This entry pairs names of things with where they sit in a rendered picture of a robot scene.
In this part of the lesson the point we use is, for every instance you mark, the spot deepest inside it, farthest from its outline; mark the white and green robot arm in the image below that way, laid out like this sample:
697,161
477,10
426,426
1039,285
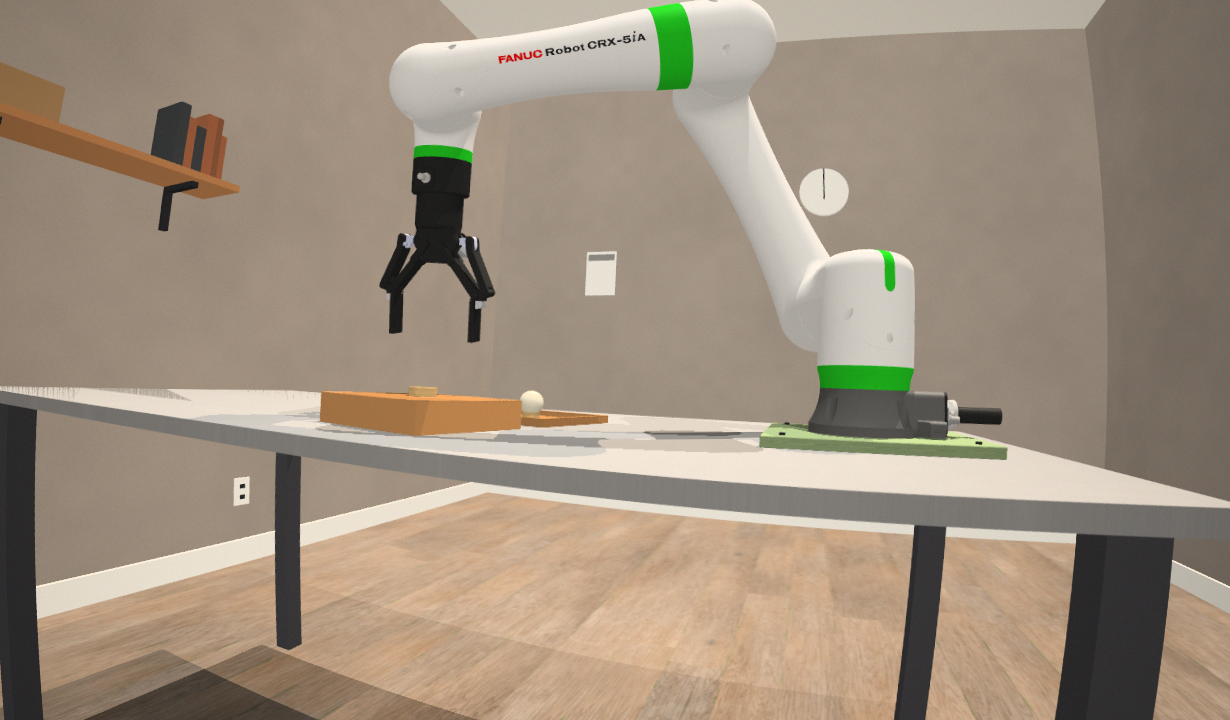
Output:
858,307

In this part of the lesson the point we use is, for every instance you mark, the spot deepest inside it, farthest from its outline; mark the beige ball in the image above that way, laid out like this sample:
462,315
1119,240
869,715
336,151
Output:
531,402

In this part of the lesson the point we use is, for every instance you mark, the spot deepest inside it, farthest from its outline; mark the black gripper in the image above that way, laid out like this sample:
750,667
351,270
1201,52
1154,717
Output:
445,215

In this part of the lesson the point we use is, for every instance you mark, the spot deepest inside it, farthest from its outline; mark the orange rimmed tray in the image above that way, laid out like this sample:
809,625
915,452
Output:
555,419

